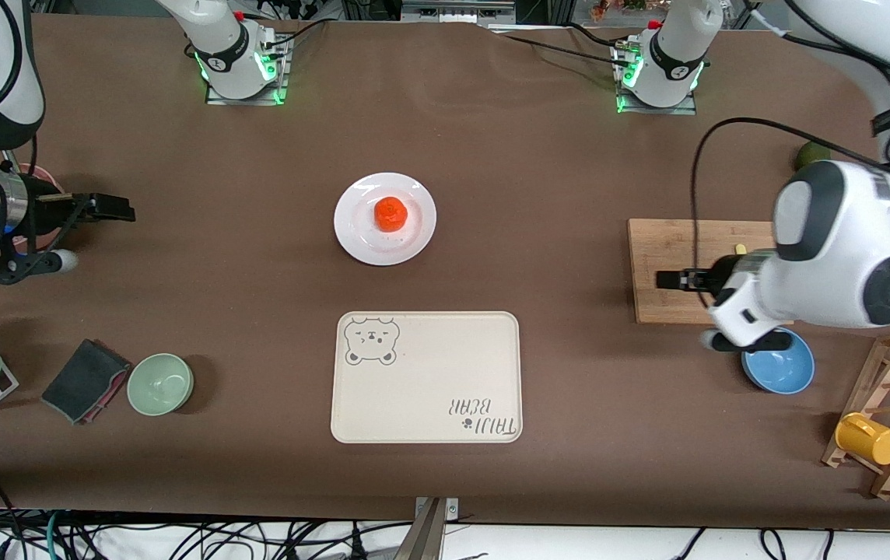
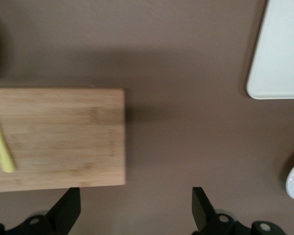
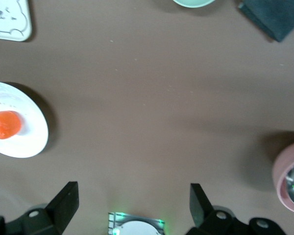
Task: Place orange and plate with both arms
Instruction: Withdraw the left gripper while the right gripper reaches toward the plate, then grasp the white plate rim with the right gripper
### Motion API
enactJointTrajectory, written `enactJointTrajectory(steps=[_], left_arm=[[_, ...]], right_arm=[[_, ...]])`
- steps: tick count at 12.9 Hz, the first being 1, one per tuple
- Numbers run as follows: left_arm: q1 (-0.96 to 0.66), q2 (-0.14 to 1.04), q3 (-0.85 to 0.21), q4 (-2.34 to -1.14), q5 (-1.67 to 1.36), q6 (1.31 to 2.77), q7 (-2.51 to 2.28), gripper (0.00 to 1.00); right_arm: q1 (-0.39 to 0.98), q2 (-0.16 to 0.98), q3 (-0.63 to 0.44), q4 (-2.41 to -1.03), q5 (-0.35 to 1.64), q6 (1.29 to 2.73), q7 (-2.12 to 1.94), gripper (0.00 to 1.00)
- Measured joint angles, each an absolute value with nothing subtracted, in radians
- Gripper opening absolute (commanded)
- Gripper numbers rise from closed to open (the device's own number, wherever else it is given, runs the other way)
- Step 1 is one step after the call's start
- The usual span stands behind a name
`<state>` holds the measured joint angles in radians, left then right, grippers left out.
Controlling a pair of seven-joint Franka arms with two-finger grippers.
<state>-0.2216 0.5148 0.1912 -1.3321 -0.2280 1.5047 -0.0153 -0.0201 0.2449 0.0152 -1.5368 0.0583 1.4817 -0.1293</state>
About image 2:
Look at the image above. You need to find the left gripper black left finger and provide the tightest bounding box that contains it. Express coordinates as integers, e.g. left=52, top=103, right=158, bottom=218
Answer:
left=4, top=187, right=82, bottom=235

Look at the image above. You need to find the cream bear print tray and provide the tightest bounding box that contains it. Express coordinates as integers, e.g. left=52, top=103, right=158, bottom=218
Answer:
left=245, top=0, right=294, bottom=100

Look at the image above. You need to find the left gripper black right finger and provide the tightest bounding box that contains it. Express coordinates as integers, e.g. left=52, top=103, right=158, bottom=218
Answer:
left=191, top=186, right=286, bottom=235

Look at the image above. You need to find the yellow plastic knife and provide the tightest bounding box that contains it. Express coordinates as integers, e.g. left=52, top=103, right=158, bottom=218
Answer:
left=0, top=94, right=17, bottom=173

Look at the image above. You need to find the wooden cutting board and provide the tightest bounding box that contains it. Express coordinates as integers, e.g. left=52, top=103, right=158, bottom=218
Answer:
left=0, top=87, right=126, bottom=194

